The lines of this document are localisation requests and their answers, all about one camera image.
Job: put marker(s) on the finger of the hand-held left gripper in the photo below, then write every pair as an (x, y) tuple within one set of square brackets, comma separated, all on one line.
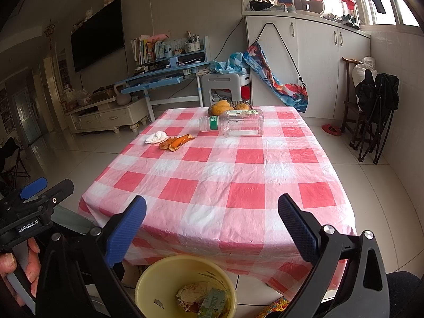
[(33, 188), (61, 192)]

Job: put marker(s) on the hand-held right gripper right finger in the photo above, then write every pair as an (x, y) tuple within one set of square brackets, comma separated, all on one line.
[(298, 232)]

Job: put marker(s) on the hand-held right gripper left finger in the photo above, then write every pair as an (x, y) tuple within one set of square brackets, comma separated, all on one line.
[(124, 232)]

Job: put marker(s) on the yellow plastic bin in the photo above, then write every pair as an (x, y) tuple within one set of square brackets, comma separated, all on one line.
[(149, 281)]

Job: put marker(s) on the white paper wrapper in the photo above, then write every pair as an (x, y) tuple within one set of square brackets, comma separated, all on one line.
[(192, 293)]

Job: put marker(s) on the green blue milk carton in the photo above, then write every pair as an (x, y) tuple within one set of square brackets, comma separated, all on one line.
[(215, 301)]

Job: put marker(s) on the person's left hand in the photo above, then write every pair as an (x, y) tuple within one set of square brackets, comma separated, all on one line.
[(33, 258)]

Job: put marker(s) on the black folding stool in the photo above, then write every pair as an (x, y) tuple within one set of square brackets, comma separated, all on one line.
[(11, 159)]

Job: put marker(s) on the colourful crocheted cushion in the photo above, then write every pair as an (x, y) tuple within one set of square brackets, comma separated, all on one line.
[(275, 308)]

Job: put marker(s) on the white television cabinet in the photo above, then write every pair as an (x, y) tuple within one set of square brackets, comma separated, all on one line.
[(109, 116)]

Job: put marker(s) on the pink checked tablecloth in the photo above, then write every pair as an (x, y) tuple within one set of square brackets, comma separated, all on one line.
[(225, 179)]

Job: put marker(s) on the clear plastic bag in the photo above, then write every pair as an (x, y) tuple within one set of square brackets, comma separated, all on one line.
[(78, 99)]

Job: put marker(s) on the short orange peel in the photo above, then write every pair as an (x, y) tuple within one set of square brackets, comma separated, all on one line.
[(164, 145)]

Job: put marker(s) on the wooden door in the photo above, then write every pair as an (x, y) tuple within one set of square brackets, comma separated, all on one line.
[(54, 92)]

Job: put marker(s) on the small crumpled white tissue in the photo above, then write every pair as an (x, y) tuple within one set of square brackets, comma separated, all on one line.
[(155, 138)]

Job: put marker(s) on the long orange peel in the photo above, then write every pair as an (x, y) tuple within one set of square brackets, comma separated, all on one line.
[(180, 140)]

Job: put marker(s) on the red slipper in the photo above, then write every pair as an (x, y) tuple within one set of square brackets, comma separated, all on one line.
[(331, 129)]

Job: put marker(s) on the grey kettlebell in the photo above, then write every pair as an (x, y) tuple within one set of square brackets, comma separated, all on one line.
[(123, 98)]

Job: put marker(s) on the clear plastic container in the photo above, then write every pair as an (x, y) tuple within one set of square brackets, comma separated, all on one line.
[(241, 126)]

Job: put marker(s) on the dark cloth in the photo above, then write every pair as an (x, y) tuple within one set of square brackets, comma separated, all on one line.
[(404, 298)]

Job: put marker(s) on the dark fruit bowl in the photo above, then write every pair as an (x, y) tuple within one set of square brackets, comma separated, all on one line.
[(250, 106)]

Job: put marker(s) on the small yellow mango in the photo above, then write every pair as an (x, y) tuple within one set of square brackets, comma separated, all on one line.
[(241, 106)]

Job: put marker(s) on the clear bottle with green label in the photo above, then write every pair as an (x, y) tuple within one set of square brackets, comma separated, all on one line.
[(213, 123)]

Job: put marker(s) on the printed hanging bag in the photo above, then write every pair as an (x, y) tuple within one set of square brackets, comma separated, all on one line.
[(288, 92)]

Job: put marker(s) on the blue study desk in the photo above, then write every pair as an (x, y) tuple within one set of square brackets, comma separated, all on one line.
[(155, 80)]

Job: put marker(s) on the large yellow mango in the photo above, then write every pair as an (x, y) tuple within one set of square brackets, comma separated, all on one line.
[(220, 107)]

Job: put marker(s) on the red white box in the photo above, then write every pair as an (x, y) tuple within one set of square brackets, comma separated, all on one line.
[(245, 89)]

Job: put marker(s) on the dark wooden chair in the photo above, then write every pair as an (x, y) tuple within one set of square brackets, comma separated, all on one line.
[(347, 86)]

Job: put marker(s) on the black folding chair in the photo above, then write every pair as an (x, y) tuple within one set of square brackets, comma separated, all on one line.
[(384, 96)]

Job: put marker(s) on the white storage cabinet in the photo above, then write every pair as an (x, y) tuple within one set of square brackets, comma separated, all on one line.
[(324, 73)]

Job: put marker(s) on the row of books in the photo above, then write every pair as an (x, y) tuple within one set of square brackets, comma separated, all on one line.
[(142, 51)]

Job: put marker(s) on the white plastic stool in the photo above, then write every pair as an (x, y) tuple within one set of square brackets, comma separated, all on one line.
[(220, 81)]

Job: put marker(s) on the white sack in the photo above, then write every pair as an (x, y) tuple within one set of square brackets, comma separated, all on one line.
[(359, 73)]

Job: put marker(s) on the blue patterned cloth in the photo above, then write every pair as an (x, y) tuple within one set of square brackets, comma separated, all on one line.
[(232, 63)]

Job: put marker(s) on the pink plush toy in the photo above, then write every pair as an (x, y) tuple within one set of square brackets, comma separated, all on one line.
[(159, 37)]

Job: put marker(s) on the white pen holder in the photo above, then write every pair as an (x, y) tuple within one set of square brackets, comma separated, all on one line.
[(192, 47)]

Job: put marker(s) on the green plush toy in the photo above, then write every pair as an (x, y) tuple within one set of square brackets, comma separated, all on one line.
[(110, 0)]

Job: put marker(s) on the grey sneakers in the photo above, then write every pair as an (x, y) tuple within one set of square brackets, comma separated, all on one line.
[(349, 21)]

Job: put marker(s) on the white round appliance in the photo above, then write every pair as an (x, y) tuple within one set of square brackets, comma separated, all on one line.
[(308, 3)]

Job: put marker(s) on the black shoes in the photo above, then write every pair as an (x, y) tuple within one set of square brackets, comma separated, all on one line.
[(261, 5)]

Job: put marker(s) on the window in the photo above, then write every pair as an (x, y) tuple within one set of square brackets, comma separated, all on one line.
[(394, 3)]

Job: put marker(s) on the black wall television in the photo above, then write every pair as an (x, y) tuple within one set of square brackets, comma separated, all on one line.
[(99, 36)]

